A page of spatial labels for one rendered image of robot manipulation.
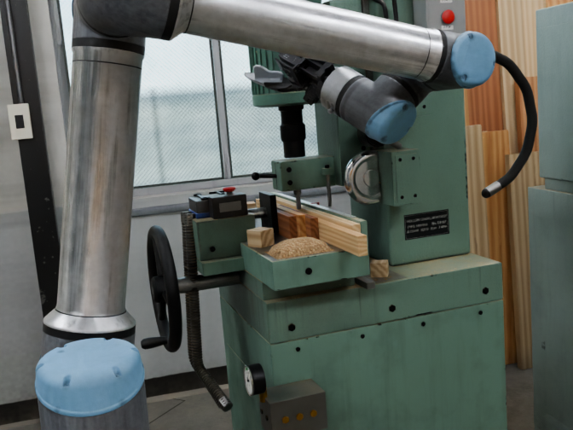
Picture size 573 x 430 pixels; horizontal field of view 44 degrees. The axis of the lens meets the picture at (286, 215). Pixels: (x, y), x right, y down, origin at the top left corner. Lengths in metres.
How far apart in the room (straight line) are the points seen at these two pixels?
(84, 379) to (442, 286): 0.90
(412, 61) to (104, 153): 0.51
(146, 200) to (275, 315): 1.54
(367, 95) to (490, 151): 1.81
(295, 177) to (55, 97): 1.47
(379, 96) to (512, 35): 2.04
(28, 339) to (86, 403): 2.05
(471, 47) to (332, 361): 0.73
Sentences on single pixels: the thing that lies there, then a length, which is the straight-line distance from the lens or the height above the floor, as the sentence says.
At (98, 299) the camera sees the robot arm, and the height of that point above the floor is 0.92.
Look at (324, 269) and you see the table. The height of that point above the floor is 0.87.
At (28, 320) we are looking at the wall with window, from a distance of 3.04.
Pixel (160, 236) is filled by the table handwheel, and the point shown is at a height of 0.94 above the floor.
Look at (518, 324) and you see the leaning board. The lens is 3.18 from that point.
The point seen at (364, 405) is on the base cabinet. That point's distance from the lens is 1.64.
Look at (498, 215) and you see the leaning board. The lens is 3.13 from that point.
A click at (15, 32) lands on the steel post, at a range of 2.87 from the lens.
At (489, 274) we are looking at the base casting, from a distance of 1.71.
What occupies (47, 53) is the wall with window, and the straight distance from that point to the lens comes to 2.93.
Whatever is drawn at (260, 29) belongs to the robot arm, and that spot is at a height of 1.32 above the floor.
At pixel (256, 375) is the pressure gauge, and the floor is 0.68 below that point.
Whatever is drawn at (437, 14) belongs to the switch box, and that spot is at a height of 1.37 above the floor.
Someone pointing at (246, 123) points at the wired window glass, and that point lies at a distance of 3.06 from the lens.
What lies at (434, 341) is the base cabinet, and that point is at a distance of 1.67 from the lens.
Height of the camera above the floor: 1.21
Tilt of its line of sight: 9 degrees down
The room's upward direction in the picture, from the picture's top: 5 degrees counter-clockwise
